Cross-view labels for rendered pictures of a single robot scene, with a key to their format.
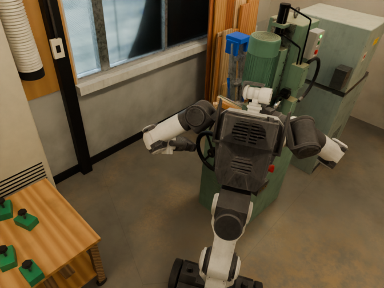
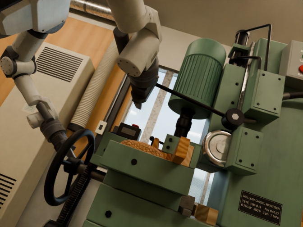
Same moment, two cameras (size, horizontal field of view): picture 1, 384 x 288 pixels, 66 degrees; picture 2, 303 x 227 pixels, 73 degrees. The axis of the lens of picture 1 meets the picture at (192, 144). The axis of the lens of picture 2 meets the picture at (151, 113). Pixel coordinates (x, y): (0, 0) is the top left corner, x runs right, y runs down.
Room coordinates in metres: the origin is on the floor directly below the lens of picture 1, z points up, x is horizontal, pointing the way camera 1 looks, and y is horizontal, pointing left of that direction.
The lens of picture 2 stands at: (1.14, -0.92, 0.82)
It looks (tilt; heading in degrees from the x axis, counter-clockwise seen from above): 19 degrees up; 55
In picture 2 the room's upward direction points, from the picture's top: 21 degrees clockwise
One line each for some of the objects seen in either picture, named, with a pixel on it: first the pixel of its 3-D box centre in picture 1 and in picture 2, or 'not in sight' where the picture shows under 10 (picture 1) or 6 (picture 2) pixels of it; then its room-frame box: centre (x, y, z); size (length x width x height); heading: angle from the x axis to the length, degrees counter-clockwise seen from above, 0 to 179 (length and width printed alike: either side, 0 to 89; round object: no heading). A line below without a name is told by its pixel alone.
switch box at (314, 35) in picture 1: (312, 43); (298, 65); (1.82, -0.69, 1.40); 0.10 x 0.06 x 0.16; 137
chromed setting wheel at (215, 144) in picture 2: (278, 106); (221, 147); (1.69, -0.55, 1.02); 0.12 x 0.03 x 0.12; 137
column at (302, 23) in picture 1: (280, 73); (260, 134); (1.90, -0.56, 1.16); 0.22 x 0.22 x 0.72; 47
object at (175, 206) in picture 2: not in sight; (144, 190); (1.64, -0.33, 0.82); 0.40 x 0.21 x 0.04; 47
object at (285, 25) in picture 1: (282, 19); (240, 48); (1.78, -0.46, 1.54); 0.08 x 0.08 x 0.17; 47
